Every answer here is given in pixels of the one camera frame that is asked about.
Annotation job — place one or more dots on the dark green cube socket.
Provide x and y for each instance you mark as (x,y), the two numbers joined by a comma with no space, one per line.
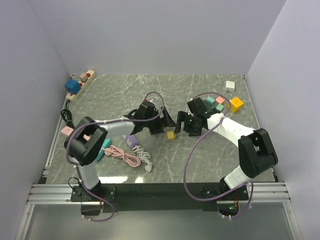
(209,105)

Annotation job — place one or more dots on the black mounting base bar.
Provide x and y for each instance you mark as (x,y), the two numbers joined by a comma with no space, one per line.
(154,196)

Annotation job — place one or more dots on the teal power strip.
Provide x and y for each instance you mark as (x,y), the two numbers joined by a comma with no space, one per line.
(106,144)

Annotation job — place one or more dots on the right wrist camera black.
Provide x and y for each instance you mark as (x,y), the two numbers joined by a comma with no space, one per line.
(197,107)

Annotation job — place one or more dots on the aluminium rail frame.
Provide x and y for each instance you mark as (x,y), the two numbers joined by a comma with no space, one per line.
(264,215)

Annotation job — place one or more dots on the beige red power strip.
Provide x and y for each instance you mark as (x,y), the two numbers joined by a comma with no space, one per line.
(91,75)

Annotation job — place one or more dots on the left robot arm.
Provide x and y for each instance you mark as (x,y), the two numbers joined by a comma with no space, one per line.
(85,141)

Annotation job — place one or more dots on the mint green plug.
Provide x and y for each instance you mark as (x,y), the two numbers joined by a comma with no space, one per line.
(219,107)

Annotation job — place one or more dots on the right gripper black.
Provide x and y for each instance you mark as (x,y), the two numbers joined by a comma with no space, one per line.
(182,116)

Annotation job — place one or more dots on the blue cube socket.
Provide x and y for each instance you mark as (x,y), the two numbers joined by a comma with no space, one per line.
(72,86)

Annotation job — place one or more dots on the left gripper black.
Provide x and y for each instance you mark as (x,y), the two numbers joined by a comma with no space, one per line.
(166,121)

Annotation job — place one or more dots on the teal blue plug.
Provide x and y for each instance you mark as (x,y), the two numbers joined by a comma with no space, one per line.
(211,100)

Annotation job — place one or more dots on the dusty pink plug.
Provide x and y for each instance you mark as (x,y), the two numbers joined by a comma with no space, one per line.
(83,77)

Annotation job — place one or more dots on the white plug adapter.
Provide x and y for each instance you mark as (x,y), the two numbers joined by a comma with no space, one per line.
(229,86)

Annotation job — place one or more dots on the yellow white plug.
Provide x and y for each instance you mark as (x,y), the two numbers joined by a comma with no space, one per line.
(171,135)

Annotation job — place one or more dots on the yellow cube socket adapter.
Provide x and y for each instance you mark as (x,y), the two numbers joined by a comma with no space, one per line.
(236,104)

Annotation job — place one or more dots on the purple power strip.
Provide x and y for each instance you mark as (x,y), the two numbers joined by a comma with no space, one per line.
(130,140)

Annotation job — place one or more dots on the pink power strip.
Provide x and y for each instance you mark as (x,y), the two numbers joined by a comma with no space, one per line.
(116,152)

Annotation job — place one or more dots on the salmon pink plug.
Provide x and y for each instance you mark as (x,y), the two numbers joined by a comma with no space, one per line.
(219,100)

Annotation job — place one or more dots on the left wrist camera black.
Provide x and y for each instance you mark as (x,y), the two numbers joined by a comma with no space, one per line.
(145,111)

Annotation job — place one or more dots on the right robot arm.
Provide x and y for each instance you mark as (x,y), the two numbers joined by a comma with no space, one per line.
(256,152)

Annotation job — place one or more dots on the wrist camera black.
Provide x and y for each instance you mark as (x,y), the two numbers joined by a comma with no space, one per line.
(197,107)
(145,111)

